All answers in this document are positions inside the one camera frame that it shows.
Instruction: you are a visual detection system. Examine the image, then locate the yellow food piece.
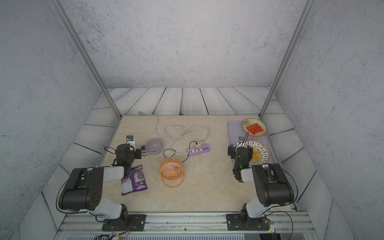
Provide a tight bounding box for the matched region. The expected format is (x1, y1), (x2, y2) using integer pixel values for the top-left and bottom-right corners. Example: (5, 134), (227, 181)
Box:
(251, 148), (261, 163)

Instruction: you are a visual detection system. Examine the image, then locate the purple snack packet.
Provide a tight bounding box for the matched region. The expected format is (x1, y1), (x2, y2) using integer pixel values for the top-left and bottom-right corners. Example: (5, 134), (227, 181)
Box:
(121, 165), (148, 196)

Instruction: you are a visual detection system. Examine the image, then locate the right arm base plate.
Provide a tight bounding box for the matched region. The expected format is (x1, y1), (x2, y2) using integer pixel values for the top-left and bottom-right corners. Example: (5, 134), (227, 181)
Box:
(226, 214), (271, 232)

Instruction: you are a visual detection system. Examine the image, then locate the purple power strip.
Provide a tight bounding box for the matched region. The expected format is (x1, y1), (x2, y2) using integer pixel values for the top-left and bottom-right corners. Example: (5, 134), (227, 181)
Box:
(186, 144), (211, 157)

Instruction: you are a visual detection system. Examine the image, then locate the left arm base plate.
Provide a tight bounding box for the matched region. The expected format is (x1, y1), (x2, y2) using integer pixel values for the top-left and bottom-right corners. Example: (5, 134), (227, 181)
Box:
(102, 214), (147, 232)

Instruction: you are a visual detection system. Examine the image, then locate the orange desk fan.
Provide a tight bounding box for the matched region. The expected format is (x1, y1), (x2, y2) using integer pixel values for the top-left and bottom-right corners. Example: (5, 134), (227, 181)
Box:
(159, 158), (186, 189)

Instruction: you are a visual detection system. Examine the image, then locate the lavender placemat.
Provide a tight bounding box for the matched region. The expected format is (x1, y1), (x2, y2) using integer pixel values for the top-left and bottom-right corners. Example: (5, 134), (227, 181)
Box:
(227, 121), (276, 164)

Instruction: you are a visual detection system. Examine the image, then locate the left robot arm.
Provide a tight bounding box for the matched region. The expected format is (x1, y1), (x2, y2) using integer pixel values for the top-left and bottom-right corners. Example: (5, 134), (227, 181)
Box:
(56, 143), (147, 231)

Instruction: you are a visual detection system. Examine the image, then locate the large patterned plate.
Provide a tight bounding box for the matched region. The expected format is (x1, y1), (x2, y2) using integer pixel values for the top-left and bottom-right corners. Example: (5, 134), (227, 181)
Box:
(245, 140), (271, 167)

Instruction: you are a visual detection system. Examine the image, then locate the small patterned plate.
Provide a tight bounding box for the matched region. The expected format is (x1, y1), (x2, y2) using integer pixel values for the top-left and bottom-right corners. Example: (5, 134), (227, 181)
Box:
(242, 118), (267, 137)

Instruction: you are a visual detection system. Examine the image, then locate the pink plug adapter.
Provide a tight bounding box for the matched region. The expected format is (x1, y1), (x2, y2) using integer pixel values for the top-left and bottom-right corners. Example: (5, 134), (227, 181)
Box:
(195, 142), (202, 150)

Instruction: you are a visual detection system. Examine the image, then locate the aluminium front rail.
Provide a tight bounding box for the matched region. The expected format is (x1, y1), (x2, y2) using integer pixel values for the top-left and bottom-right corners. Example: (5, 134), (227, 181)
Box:
(54, 212), (318, 240)

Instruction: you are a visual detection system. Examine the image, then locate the red food piece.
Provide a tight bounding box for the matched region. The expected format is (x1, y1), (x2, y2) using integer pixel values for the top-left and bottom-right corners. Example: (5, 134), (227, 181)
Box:
(246, 123), (264, 135)

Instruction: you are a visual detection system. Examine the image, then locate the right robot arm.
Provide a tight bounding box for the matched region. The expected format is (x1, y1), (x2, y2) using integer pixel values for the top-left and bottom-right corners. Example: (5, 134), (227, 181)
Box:
(227, 144), (296, 230)

